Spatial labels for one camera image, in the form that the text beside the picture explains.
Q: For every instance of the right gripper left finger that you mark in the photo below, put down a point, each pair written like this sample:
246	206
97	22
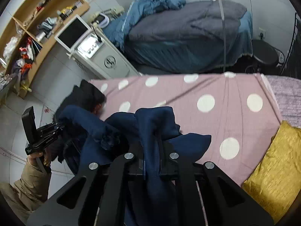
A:
97	195

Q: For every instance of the black round stool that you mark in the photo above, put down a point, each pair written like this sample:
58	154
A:
265	59

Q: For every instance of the dark teal bed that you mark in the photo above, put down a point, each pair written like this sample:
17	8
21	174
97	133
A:
190	56

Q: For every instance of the blue crumpled duvet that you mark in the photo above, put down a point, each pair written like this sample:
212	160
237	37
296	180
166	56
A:
118	30

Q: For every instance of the white bedside machine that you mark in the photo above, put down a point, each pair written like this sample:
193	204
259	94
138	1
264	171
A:
88	46

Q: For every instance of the black quilted jacket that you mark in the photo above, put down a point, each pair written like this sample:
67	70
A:
86	96

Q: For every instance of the grey blanket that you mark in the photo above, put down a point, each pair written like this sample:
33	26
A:
197	20

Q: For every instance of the khaki jacket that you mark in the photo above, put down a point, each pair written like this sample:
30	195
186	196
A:
32	189

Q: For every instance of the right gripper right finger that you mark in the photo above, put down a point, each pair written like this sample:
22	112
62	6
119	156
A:
205	195

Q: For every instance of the pink polka dot bedsheet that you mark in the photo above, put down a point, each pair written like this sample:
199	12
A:
241	112

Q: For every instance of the wooden shelf unit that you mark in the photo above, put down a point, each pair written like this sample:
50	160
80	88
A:
23	26

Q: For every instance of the white floor lamp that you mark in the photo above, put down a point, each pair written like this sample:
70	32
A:
224	35

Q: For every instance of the gold velvet cushion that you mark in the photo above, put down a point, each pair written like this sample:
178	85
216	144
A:
275	183

